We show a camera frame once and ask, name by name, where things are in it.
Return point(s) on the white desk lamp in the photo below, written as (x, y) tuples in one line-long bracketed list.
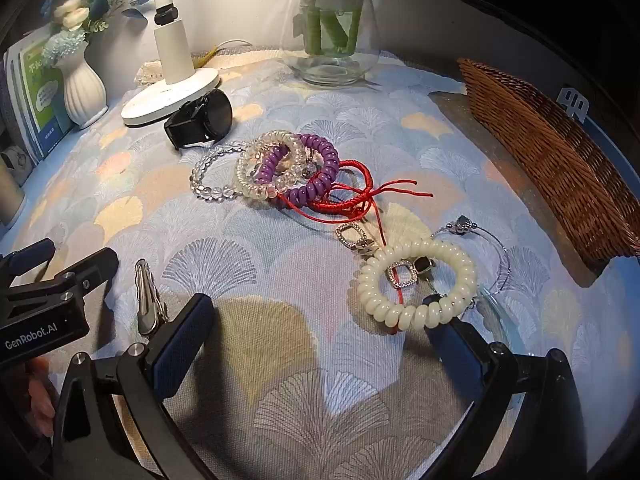
[(172, 50)]

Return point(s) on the white ribbed vase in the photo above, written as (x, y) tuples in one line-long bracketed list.
[(85, 90)]

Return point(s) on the artificial flower bouquet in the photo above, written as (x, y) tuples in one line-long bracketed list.
[(70, 15)]

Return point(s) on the beige thermos bottle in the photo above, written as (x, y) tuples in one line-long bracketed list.
[(10, 200)]

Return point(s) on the brown wicker basket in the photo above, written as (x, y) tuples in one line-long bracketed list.
[(545, 160)]

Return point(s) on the fan pattern tablecloth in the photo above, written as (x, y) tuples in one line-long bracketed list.
[(300, 285)]

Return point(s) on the round glass vase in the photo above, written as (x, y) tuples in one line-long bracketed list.
[(300, 60)]

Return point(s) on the black smartwatch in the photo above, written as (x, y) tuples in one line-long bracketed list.
[(210, 120)]

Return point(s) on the green white booklet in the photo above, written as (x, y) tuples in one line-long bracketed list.
[(47, 100)]

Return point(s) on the silver hair clip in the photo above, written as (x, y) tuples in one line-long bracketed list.
[(145, 300)]

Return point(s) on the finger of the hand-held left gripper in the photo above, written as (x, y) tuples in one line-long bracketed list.
[(90, 266), (30, 254)]

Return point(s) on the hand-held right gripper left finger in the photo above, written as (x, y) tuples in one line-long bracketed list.
[(182, 347)]

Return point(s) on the white plastic clip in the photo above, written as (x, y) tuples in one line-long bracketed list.
[(572, 102)]

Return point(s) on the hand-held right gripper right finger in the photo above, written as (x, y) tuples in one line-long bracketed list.
[(457, 355)]

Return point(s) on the silver bangle with heart charm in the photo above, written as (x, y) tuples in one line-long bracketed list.
[(462, 225)]

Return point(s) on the person's left hand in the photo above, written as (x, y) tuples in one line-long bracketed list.
[(42, 395)]

